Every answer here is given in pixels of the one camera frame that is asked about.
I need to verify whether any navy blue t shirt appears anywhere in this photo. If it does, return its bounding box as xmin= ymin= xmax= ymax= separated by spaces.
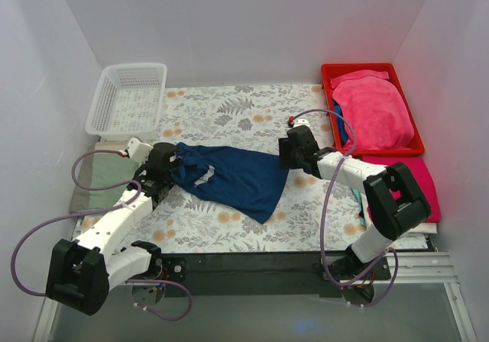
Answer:
xmin=173 ymin=142 xmax=289 ymax=224

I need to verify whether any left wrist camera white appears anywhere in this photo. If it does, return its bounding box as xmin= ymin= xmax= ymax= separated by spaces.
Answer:
xmin=118 ymin=137 xmax=153 ymax=165

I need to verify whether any aluminium rail frame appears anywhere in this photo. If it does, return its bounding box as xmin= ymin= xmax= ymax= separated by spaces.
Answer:
xmin=34 ymin=252 xmax=476 ymax=341

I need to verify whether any magenta folded t shirt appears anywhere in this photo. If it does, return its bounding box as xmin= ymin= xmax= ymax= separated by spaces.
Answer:
xmin=361 ymin=156 xmax=442 ymax=224

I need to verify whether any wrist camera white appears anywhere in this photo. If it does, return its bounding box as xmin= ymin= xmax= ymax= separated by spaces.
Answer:
xmin=118 ymin=137 xmax=153 ymax=165
xmin=287 ymin=116 xmax=310 ymax=128

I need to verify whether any white plastic basket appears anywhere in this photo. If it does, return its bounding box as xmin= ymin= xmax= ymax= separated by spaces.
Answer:
xmin=85 ymin=63 xmax=167 ymax=141

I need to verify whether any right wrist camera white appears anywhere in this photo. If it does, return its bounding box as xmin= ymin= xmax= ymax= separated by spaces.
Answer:
xmin=287 ymin=116 xmax=310 ymax=128

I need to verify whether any cream folded t shirt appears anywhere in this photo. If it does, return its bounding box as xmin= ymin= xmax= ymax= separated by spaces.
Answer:
xmin=361 ymin=208 xmax=438 ymax=234

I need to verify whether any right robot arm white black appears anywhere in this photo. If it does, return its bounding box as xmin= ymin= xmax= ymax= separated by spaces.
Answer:
xmin=278 ymin=125 xmax=432 ymax=281

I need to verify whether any pink towel in bin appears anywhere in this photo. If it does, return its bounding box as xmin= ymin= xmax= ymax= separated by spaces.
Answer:
xmin=331 ymin=69 xmax=414 ymax=150

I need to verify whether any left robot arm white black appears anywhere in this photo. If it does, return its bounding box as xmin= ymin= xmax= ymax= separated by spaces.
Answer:
xmin=45 ymin=138 xmax=179 ymax=315

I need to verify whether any green folded cloth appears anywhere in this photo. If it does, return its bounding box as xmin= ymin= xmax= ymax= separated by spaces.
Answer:
xmin=69 ymin=153 xmax=139 ymax=213

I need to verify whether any blue cloth in bin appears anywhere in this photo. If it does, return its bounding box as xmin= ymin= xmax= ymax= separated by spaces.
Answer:
xmin=332 ymin=100 xmax=348 ymax=146

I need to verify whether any teal folded t shirt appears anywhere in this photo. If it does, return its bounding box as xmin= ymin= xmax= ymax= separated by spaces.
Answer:
xmin=351 ymin=189 xmax=371 ymax=227

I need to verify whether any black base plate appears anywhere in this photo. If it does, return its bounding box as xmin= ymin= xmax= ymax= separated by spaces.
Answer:
xmin=118 ymin=250 xmax=393 ymax=299

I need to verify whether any red plastic bin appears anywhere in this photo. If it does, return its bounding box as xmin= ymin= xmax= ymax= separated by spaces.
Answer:
xmin=321 ymin=63 xmax=425 ymax=157

